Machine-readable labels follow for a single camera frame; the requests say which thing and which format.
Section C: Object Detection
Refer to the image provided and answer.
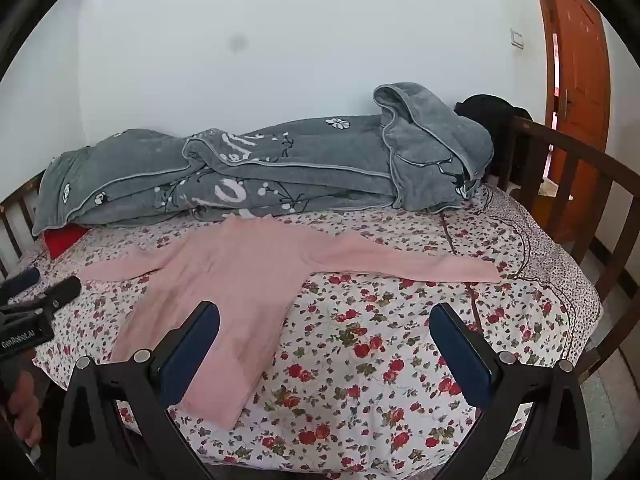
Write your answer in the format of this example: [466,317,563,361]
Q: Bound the pink knit sweater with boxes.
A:
[79,214,502,431]

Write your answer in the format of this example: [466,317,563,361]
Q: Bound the orange wooden door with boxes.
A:
[528,0,613,244]

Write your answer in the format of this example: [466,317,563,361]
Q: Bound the red floral bed sheet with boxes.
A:
[9,180,604,480]

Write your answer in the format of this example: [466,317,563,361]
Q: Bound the person's left hand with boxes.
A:
[0,367,44,461]

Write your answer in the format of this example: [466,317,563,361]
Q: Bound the black garment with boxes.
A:
[453,93,534,182]

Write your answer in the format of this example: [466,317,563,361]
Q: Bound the grey floral blanket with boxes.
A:
[31,81,496,237]

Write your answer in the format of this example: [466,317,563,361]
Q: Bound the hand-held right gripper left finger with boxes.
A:
[56,301,221,480]

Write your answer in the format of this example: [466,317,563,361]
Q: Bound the wooden bed rail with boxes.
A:
[501,115,640,387]
[0,169,47,282]

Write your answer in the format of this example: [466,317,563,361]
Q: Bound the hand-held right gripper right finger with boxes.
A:
[429,301,594,480]

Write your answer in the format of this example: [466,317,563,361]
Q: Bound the red cloth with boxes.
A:
[42,223,92,259]

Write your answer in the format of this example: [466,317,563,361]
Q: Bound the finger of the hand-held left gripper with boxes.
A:
[0,267,41,297]
[29,275,82,312]

